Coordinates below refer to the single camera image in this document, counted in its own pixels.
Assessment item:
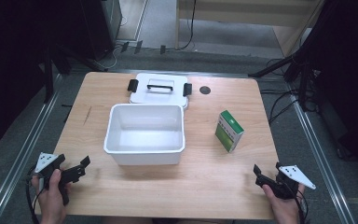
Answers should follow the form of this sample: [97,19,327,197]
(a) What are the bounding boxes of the black tripod stand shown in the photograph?
[247,50,320,112]
[38,36,110,105]

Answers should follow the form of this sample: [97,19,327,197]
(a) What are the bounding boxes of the light wooden furniture frame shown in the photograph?
[174,0,325,58]

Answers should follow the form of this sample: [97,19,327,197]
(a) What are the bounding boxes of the white lid with black handle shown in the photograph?
[127,72,193,110]

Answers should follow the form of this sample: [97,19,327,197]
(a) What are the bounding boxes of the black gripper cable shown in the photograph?
[24,165,45,224]
[288,183,310,224]

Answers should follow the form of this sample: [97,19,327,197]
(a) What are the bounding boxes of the white plastic storage box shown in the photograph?
[103,103,186,166]

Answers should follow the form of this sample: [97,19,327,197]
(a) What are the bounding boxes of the white floor cable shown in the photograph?
[101,43,123,70]

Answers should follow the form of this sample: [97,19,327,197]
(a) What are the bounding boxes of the dark cabinet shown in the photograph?
[80,0,123,62]

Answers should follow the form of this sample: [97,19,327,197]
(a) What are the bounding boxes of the black curtain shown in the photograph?
[295,0,358,172]
[0,0,90,154]

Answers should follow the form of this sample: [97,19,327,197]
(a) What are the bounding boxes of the black hanging cable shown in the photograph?
[176,0,198,51]

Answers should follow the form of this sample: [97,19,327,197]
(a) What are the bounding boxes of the metal floor rail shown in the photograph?
[287,82,357,224]
[0,74,63,224]

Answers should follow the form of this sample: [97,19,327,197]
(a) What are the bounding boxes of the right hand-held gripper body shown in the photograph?
[271,161,318,201]

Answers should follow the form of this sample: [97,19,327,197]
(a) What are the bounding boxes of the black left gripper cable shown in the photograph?
[24,165,45,224]

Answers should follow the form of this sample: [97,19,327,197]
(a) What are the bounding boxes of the black floor cables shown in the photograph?
[259,57,321,125]

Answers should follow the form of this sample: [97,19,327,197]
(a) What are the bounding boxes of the person's left hand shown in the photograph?
[31,168,73,224]

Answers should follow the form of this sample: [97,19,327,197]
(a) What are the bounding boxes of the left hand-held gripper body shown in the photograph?
[34,151,79,206]

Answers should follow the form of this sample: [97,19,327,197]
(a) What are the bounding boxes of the person's right hand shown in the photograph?
[261,182,306,224]

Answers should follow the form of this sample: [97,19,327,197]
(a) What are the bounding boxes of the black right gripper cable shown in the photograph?
[288,183,310,224]

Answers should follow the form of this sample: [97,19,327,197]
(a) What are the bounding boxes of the green and white carton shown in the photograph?
[214,109,245,154]

